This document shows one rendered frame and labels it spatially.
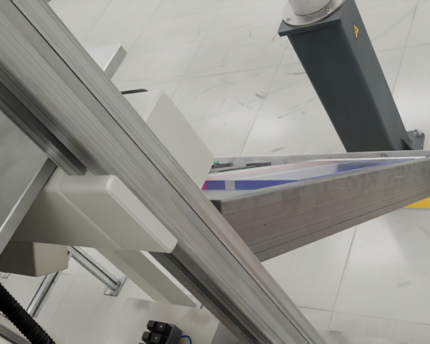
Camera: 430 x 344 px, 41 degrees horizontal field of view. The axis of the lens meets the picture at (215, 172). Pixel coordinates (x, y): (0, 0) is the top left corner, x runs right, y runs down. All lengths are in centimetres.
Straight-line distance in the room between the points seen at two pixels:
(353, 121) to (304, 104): 67
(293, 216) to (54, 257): 23
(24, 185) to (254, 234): 22
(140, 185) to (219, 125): 233
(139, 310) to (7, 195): 101
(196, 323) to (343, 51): 86
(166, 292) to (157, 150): 146
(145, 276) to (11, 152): 135
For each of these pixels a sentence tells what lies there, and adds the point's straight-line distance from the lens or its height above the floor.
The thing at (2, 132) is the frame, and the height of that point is 139.
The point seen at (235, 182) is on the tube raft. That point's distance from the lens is 68.
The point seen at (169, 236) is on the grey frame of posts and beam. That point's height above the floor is 132.
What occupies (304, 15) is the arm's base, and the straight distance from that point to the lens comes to 163.
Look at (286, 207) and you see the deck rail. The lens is 54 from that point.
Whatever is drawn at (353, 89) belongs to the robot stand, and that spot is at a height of 44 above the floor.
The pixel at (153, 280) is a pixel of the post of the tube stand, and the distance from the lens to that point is 173.
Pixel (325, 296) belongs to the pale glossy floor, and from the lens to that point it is 188.
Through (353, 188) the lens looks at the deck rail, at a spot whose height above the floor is 104.
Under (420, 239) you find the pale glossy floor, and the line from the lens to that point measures 189.
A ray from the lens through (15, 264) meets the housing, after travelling 59.
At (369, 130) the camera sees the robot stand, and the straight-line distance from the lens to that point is 187.
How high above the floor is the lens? 155
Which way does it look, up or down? 39 degrees down
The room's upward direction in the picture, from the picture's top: 38 degrees counter-clockwise
